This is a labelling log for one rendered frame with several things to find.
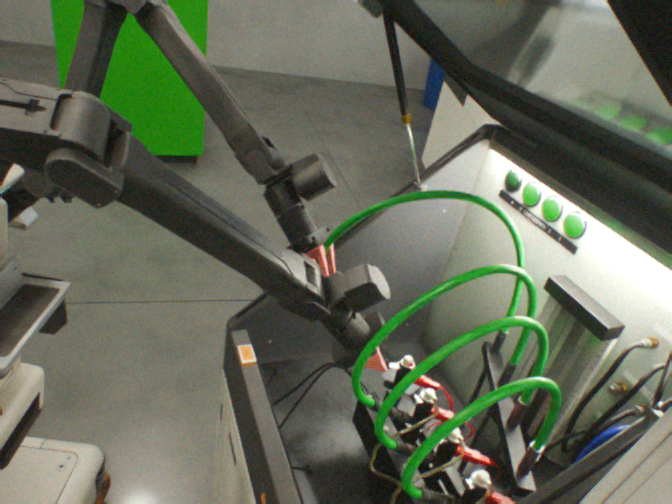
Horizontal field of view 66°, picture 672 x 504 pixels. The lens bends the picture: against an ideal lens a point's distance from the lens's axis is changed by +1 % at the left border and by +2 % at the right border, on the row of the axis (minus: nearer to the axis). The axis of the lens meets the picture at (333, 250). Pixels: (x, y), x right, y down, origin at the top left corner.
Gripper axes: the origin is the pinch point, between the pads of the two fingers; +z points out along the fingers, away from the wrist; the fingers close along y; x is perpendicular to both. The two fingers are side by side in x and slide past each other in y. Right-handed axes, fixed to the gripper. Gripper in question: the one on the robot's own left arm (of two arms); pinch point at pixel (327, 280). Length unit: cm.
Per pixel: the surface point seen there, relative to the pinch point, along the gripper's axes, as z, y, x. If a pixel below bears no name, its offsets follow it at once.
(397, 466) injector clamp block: 34.0, -7.2, 2.0
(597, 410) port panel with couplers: 42, 6, -31
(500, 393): 18.9, -23.6, -24.9
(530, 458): 35.6, -12.0, -21.1
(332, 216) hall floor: -8, 264, 101
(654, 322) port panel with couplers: 28, 2, -45
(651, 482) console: 31, -28, -36
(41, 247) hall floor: -70, 123, 205
